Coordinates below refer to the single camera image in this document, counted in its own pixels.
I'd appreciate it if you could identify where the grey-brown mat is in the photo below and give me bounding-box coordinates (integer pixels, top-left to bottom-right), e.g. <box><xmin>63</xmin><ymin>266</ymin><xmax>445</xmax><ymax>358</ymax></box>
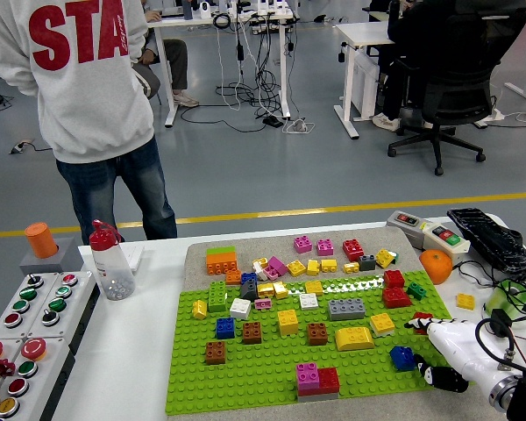
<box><xmin>165</xmin><ymin>225</ymin><xmax>508</xmax><ymax>421</ymax></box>

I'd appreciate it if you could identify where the green tape roll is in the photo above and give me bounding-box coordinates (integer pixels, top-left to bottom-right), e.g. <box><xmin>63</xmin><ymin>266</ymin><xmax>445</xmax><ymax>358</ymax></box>
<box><xmin>484</xmin><ymin>280</ymin><xmax>526</xmax><ymax>317</ymax></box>

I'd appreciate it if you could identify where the large red brick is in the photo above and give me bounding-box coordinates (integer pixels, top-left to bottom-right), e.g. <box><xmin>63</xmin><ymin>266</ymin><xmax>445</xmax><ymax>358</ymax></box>
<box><xmin>295</xmin><ymin>367</ymin><xmax>341</xmax><ymax>397</ymax></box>

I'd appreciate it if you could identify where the orange fruit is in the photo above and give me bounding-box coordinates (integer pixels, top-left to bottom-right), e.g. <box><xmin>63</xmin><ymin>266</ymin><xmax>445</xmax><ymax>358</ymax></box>
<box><xmin>419</xmin><ymin>248</ymin><xmax>453</xmax><ymax>285</ymax></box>

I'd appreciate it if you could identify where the black office chair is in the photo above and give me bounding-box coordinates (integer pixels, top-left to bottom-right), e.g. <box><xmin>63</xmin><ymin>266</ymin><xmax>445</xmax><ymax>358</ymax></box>
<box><xmin>386</xmin><ymin>8</ymin><xmax>526</xmax><ymax>177</ymax></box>

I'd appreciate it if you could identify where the orange cylinder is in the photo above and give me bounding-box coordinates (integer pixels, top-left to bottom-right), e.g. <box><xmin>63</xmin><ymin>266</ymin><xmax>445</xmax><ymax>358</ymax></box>
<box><xmin>25</xmin><ymin>222</ymin><xmax>60</xmax><ymax>259</ymax></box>

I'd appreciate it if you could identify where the large orange brick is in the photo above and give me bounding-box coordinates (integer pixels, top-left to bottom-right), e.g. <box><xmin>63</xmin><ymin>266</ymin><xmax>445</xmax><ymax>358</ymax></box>
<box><xmin>205</xmin><ymin>253</ymin><xmax>239</xmax><ymax>276</ymax></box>

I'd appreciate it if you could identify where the grey square block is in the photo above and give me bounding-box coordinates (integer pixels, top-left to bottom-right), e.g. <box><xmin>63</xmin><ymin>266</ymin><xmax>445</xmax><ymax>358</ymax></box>
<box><xmin>18</xmin><ymin>237</ymin><xmax>84</xmax><ymax>276</ymax></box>

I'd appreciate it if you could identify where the thin black cable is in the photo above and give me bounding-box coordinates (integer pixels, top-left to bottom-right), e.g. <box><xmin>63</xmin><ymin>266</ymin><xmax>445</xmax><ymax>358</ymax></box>
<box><xmin>457</xmin><ymin>260</ymin><xmax>499</xmax><ymax>289</ymax></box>

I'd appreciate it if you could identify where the tangled cable bundle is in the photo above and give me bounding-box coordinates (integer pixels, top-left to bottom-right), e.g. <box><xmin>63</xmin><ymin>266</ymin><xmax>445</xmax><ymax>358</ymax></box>
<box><xmin>179</xmin><ymin>12</ymin><xmax>299</xmax><ymax>132</ymax></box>

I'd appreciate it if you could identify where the tall green brick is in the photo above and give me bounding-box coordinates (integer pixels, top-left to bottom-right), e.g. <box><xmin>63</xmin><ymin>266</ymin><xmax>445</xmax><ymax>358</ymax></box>
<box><xmin>207</xmin><ymin>280</ymin><xmax>228</xmax><ymax>313</ymax></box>

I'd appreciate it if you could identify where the grey switch box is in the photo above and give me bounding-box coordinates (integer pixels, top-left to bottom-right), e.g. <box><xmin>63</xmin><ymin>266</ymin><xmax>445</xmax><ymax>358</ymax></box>
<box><xmin>386</xmin><ymin>210</ymin><xmax>435</xmax><ymax>249</ymax></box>

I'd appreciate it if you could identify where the grey floor socket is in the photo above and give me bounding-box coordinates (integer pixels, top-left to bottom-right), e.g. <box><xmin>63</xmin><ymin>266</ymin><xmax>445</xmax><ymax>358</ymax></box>
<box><xmin>8</xmin><ymin>138</ymin><xmax>36</xmax><ymax>155</ymax></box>

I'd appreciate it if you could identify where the long grey brick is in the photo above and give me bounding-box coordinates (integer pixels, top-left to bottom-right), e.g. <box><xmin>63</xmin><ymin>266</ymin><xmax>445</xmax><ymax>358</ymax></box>
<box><xmin>327</xmin><ymin>297</ymin><xmax>367</xmax><ymax>322</ymax></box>

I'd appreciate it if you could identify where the grey push-button box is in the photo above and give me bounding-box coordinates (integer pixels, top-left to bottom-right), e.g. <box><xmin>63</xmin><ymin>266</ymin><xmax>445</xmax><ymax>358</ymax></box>
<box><xmin>0</xmin><ymin>272</ymin><xmax>61</xmax><ymax>339</ymax></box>
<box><xmin>25</xmin><ymin>270</ymin><xmax>101</xmax><ymax>356</ymax></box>

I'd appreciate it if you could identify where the brown square brick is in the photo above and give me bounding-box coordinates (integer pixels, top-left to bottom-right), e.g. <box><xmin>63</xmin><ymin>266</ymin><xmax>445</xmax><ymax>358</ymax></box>
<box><xmin>241</xmin><ymin>322</ymin><xmax>263</xmax><ymax>345</ymax></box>
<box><xmin>306</xmin><ymin>323</ymin><xmax>329</xmax><ymax>346</ymax></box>
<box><xmin>203</xmin><ymin>340</ymin><xmax>227</xmax><ymax>366</ymax></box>

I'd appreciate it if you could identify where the red square brick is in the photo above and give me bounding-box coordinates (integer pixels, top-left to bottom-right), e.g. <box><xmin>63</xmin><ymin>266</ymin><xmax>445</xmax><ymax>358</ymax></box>
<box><xmin>382</xmin><ymin>269</ymin><xmax>406</xmax><ymax>289</ymax></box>
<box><xmin>380</xmin><ymin>287</ymin><xmax>413</xmax><ymax>310</ymax></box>
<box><xmin>342</xmin><ymin>239</ymin><xmax>365</xmax><ymax>262</ymax></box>
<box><xmin>411</xmin><ymin>311</ymin><xmax>435</xmax><ymax>335</ymax></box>

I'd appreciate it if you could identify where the yellow curved brick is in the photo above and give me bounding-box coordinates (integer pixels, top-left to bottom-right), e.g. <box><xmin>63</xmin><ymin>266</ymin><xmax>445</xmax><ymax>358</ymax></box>
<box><xmin>334</xmin><ymin>326</ymin><xmax>375</xmax><ymax>352</ymax></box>

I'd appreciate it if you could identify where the dark grey slope brick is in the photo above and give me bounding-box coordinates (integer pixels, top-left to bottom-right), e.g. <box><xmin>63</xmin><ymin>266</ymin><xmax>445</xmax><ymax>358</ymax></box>
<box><xmin>238</xmin><ymin>280</ymin><xmax>259</xmax><ymax>302</ymax></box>

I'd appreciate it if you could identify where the black wrapped keyboard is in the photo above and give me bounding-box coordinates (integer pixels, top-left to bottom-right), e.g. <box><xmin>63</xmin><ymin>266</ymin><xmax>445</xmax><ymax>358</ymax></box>
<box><xmin>446</xmin><ymin>207</ymin><xmax>526</xmax><ymax>282</ymax></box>

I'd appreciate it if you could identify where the small green brick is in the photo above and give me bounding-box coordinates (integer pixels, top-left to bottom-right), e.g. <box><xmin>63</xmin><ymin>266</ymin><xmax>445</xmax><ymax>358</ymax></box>
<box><xmin>405</xmin><ymin>282</ymin><xmax>428</xmax><ymax>302</ymax></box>

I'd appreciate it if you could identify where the white switch box green button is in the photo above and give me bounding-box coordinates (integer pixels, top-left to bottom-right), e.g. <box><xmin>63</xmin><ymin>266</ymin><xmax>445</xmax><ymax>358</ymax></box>
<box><xmin>422</xmin><ymin>221</ymin><xmax>472</xmax><ymax>265</ymax></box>

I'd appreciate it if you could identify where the clear bottle red cap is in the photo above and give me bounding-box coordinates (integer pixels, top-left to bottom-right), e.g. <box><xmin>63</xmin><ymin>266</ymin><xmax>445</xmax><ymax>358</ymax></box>
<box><xmin>89</xmin><ymin>219</ymin><xmax>137</xmax><ymax>302</ymax></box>

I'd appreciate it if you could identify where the seated person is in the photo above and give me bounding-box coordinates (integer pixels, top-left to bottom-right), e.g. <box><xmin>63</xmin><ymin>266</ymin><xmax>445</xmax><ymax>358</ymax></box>
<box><xmin>131</xmin><ymin>0</ymin><xmax>201</xmax><ymax>111</ymax></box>
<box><xmin>370</xmin><ymin>0</ymin><xmax>526</xmax><ymax>132</ymax></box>

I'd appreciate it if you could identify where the black power adapter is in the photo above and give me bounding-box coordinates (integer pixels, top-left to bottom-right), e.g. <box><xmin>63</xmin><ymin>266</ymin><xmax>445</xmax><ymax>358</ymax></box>
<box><xmin>489</xmin><ymin>309</ymin><xmax>512</xmax><ymax>329</ymax></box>

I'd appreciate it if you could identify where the green studded baseplate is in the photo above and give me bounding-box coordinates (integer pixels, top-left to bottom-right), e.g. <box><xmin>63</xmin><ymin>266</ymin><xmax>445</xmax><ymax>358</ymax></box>
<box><xmin>164</xmin><ymin>270</ymin><xmax>487</xmax><ymax>416</ymax></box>

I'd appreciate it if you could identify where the white desk cabinet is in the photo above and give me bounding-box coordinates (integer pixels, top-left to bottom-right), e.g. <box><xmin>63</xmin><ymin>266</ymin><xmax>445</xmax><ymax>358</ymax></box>
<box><xmin>350</xmin><ymin>48</ymin><xmax>385</xmax><ymax>119</ymax></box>

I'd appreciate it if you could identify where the white wall switch panel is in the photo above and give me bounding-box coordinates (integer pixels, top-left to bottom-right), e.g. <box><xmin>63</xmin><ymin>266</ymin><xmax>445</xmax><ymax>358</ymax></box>
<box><xmin>121</xmin><ymin>244</ymin><xmax>146</xmax><ymax>274</ymax></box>

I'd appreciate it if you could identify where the standing person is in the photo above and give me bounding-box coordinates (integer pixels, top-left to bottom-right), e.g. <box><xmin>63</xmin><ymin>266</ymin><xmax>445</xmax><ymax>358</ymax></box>
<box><xmin>0</xmin><ymin>0</ymin><xmax>179</xmax><ymax>241</ymax></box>

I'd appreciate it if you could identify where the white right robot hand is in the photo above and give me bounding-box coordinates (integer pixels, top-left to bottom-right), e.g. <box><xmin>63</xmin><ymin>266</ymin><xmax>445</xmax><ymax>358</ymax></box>
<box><xmin>402</xmin><ymin>318</ymin><xmax>517</xmax><ymax>395</ymax></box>

